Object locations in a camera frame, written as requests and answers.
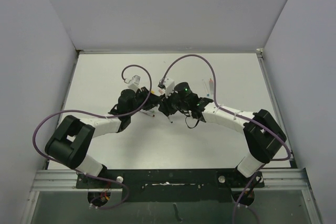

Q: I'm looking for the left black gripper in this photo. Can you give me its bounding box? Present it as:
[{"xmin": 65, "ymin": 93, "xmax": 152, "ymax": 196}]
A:
[{"xmin": 128, "ymin": 87, "xmax": 160, "ymax": 116}]

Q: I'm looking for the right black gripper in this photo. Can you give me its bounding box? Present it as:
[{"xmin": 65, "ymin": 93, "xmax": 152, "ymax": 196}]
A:
[{"xmin": 159, "ymin": 87, "xmax": 189, "ymax": 116}]

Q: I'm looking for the sky blue capped pen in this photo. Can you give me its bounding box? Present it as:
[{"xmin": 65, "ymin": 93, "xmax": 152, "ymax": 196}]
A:
[{"xmin": 202, "ymin": 79, "xmax": 209, "ymax": 97}]

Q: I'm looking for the orange capped fat marker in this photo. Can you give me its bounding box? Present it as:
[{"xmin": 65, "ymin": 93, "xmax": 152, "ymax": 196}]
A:
[{"xmin": 208, "ymin": 78, "xmax": 214, "ymax": 95}]

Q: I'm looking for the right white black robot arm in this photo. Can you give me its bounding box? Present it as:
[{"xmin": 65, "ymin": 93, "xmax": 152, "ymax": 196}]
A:
[{"xmin": 158, "ymin": 80, "xmax": 287, "ymax": 187}]

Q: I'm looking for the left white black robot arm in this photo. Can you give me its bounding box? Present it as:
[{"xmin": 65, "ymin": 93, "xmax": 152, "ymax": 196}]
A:
[{"xmin": 45, "ymin": 87, "xmax": 160, "ymax": 188}]

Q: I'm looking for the magenta capped pen lower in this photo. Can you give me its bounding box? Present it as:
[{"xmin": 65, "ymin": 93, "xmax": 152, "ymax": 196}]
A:
[{"xmin": 140, "ymin": 111, "xmax": 155, "ymax": 117}]

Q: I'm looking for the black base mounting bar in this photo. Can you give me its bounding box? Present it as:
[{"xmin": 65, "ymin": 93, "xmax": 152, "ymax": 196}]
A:
[{"xmin": 76, "ymin": 168, "xmax": 265, "ymax": 207}]

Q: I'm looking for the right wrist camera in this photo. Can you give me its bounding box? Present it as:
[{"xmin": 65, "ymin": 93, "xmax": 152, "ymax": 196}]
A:
[{"xmin": 158, "ymin": 77, "xmax": 175, "ymax": 98}]

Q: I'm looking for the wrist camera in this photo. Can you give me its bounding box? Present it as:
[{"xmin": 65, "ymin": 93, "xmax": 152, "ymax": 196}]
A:
[
  {"xmin": 158, "ymin": 77, "xmax": 175, "ymax": 98},
  {"xmin": 124, "ymin": 75, "xmax": 141, "ymax": 92}
]

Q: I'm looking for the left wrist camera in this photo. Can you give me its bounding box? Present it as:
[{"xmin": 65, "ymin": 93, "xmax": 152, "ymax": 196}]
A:
[{"xmin": 124, "ymin": 75, "xmax": 141, "ymax": 92}]

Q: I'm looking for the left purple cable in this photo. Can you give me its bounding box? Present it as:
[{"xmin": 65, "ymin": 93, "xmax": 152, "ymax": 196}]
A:
[{"xmin": 33, "ymin": 64, "xmax": 153, "ymax": 210}]

